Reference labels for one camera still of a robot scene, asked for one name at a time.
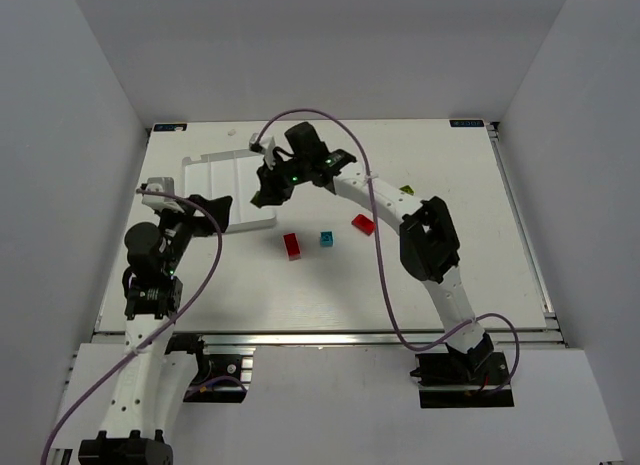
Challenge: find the red long lego brick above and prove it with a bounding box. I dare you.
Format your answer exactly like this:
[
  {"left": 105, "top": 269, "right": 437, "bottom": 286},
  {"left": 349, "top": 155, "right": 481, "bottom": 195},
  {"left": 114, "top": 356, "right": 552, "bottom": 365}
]
[{"left": 283, "top": 233, "right": 301, "bottom": 260}]

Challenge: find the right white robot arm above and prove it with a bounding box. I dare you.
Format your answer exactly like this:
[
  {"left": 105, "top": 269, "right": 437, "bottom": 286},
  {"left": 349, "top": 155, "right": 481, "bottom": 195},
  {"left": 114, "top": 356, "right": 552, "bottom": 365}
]
[{"left": 249, "top": 122, "right": 494, "bottom": 376}]

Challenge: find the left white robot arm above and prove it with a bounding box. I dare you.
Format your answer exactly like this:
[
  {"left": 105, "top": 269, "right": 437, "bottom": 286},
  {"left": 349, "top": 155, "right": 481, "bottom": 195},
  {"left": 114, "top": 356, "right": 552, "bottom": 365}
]
[{"left": 78, "top": 192, "right": 232, "bottom": 464}]

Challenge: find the white divided sorting tray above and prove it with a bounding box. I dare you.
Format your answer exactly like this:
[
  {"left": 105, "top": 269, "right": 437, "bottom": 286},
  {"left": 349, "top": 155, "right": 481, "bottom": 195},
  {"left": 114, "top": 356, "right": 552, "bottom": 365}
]
[{"left": 182, "top": 150, "right": 277, "bottom": 233}]

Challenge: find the small blue lego brick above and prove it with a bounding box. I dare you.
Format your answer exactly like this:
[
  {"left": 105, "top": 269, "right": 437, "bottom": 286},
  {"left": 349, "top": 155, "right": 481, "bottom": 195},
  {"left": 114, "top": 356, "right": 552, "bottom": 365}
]
[{"left": 319, "top": 231, "right": 334, "bottom": 248}]

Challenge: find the red sloped lego brick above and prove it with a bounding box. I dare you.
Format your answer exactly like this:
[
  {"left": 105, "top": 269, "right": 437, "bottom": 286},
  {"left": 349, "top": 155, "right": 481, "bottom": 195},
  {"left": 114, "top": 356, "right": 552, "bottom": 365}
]
[{"left": 351, "top": 214, "right": 376, "bottom": 236}]

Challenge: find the left blue corner label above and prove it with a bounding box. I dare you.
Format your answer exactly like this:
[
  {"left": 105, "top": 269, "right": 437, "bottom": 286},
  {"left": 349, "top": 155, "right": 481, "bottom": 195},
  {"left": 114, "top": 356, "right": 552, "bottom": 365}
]
[{"left": 152, "top": 123, "right": 187, "bottom": 133}]

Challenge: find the blue corner label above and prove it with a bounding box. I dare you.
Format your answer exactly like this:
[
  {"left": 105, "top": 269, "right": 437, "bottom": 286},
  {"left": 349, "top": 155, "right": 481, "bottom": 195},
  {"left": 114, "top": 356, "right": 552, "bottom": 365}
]
[
  {"left": 449, "top": 119, "right": 485, "bottom": 128},
  {"left": 152, "top": 123, "right": 187, "bottom": 133}
]

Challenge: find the right blue corner label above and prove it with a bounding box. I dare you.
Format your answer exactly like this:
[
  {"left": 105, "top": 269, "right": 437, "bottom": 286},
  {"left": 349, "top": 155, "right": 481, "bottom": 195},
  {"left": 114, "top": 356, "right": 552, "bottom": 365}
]
[{"left": 449, "top": 119, "right": 485, "bottom": 128}]

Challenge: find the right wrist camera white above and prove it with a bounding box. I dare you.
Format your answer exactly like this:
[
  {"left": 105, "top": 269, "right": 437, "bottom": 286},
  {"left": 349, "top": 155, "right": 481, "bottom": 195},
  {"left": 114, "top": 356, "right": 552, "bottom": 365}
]
[{"left": 249, "top": 133, "right": 276, "bottom": 169}]

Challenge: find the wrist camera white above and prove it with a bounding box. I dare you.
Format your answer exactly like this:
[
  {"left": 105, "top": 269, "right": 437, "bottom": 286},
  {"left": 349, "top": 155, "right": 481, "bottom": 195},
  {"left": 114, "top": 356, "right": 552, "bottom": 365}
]
[
  {"left": 249, "top": 133, "right": 276, "bottom": 169},
  {"left": 142, "top": 177, "right": 182, "bottom": 213}
]

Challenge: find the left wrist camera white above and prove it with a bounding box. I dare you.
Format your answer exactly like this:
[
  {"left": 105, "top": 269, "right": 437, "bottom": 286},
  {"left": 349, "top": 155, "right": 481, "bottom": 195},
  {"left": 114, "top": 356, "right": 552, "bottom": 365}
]
[{"left": 142, "top": 177, "right": 182, "bottom": 213}]

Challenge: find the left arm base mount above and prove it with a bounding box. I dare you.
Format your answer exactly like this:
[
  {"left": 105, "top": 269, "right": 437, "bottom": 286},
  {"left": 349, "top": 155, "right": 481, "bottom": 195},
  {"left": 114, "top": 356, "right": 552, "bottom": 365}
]
[{"left": 165, "top": 334, "right": 249, "bottom": 404}]

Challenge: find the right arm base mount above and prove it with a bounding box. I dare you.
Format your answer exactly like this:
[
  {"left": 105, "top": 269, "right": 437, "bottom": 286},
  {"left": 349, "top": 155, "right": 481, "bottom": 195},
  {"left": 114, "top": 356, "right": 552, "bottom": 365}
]
[{"left": 409, "top": 352, "right": 515, "bottom": 409}]

